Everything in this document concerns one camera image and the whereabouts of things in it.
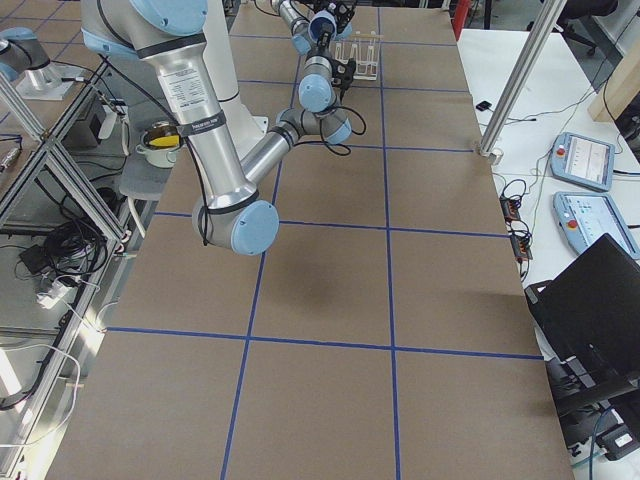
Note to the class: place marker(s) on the teach pendant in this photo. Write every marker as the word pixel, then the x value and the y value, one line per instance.
pixel 585 217
pixel 583 161

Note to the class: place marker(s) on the aluminium frame post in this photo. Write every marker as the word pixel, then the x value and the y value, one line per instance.
pixel 533 46

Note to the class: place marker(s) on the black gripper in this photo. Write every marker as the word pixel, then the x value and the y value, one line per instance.
pixel 336 72

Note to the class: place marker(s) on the white wire cup holder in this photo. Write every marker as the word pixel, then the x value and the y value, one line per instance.
pixel 364 48

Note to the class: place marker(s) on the far teach pendant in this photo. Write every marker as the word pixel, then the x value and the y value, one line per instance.
pixel 583 161

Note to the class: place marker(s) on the white pot with yellow item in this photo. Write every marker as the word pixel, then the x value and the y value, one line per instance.
pixel 159 144

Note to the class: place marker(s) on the near teach pendant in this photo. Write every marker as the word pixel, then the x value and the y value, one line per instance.
pixel 585 217

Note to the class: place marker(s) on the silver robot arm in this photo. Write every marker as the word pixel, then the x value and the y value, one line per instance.
pixel 187 44
pixel 331 20

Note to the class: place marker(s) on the black monitor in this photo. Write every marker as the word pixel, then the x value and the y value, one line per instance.
pixel 590 312

